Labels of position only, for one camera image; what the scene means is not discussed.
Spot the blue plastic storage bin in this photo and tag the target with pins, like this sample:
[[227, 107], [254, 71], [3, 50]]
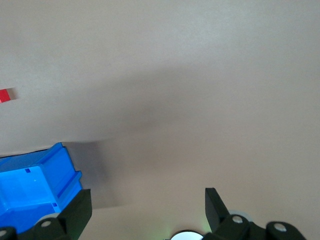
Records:
[[30, 185]]

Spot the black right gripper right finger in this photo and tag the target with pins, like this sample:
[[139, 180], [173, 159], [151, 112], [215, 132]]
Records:
[[217, 220]]

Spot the red cube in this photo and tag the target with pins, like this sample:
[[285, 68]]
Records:
[[3, 96]]

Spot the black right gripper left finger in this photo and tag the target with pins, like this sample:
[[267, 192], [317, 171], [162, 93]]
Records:
[[72, 220]]

